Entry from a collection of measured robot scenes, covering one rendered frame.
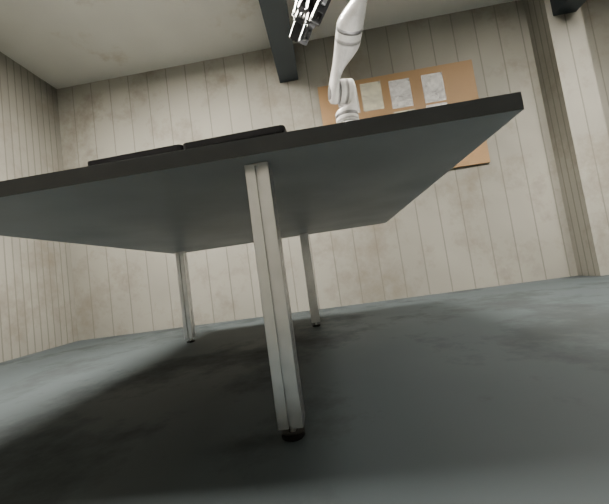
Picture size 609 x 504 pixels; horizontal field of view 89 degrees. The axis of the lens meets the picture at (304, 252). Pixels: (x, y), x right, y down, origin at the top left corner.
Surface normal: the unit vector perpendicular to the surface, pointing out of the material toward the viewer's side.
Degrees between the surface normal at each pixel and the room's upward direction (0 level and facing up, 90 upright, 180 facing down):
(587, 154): 90
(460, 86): 90
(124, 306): 90
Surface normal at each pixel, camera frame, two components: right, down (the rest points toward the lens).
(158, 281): -0.08, -0.06
